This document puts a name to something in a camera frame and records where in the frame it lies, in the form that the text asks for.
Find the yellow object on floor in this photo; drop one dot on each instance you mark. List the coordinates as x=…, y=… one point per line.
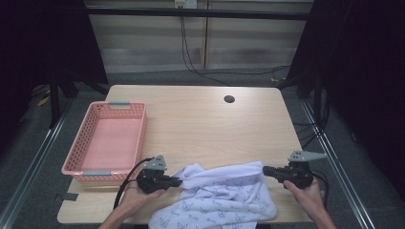
x=43, y=101

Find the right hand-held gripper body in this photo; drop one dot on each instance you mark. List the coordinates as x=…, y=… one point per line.
x=297, y=176

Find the black horizontal frame bar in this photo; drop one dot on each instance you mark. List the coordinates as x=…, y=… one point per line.
x=197, y=13

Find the black metal stand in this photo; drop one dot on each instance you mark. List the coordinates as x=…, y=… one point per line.
x=54, y=101

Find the white towel with blue print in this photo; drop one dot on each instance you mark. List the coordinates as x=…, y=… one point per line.
x=219, y=197

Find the white wall power outlet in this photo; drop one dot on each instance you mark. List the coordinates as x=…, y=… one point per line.
x=186, y=4

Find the person's right hand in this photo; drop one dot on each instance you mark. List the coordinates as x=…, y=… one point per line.
x=305, y=197

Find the dark curtain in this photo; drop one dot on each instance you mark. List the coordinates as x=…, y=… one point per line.
x=38, y=47
x=366, y=79

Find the metal floor rail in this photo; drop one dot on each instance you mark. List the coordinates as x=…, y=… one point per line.
x=350, y=191
x=39, y=156

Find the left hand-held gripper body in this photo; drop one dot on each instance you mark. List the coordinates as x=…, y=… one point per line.
x=153, y=181

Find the pink perforated plastic basket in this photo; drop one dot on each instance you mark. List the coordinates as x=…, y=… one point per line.
x=108, y=143

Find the person's left hand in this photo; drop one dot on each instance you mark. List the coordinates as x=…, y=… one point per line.
x=137, y=198

